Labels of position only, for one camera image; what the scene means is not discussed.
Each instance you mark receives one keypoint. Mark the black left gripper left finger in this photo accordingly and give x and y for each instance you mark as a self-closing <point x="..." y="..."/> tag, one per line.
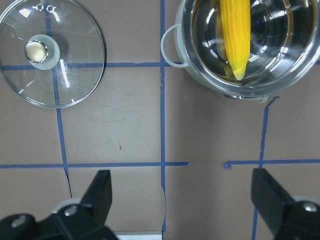
<point x="84" y="220"/>

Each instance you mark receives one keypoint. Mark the pale green electric pot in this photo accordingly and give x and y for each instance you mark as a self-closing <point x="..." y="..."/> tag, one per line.
<point x="285" y="45"/>

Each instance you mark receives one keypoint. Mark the yellow corn cob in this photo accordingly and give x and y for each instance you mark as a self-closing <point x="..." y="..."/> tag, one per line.
<point x="233" y="28"/>

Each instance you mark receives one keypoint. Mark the glass pot lid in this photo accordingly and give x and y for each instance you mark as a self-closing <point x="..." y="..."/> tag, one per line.
<point x="52" y="52"/>

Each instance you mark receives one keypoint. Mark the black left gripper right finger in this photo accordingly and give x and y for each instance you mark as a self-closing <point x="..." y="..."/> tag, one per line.
<point x="287" y="217"/>

